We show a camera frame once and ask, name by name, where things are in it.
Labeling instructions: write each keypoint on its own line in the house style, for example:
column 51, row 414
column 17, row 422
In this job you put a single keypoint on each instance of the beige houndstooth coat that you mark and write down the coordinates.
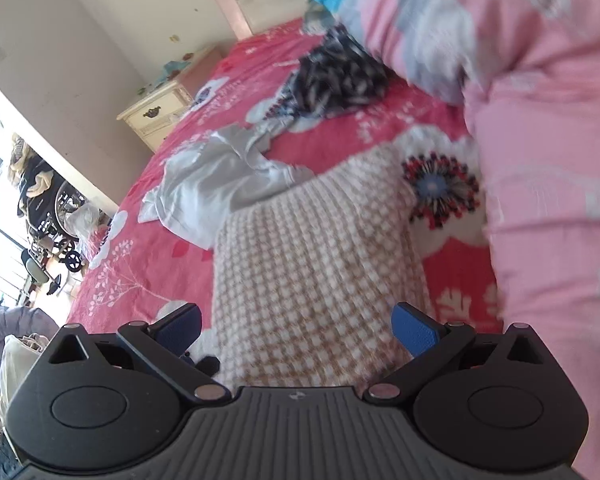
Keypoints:
column 320, row 270

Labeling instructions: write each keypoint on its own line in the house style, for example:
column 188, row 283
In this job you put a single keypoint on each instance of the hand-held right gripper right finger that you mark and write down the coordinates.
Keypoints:
column 415, row 331

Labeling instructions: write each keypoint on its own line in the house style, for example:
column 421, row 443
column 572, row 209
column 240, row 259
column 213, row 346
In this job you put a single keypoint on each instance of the cream nightstand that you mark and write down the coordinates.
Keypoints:
column 155, row 115

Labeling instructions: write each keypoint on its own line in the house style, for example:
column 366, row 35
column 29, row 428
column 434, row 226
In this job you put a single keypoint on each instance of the white garment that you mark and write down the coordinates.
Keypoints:
column 210, row 185

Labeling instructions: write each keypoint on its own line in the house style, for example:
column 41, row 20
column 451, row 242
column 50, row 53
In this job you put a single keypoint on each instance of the dark plaid shirt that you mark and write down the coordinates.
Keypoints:
column 340, row 80

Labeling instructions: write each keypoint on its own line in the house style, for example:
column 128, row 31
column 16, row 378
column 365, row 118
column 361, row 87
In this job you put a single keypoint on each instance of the red floral blanket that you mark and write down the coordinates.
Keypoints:
column 170, row 265

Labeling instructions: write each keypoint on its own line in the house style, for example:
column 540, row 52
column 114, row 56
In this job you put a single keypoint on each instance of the clear plastic bag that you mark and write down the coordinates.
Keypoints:
column 87, row 222

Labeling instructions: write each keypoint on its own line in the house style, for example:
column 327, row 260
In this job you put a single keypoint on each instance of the small teal item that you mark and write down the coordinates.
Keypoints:
column 176, row 67

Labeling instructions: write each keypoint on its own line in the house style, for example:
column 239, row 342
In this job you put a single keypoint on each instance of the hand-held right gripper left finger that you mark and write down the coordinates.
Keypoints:
column 180, row 330

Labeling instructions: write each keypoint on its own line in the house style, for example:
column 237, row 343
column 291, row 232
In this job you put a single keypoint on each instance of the pink quilt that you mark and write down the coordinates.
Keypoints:
column 545, row 160

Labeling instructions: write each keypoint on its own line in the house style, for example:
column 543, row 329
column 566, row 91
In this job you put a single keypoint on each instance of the heap of clothes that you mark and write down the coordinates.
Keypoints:
column 27, row 175

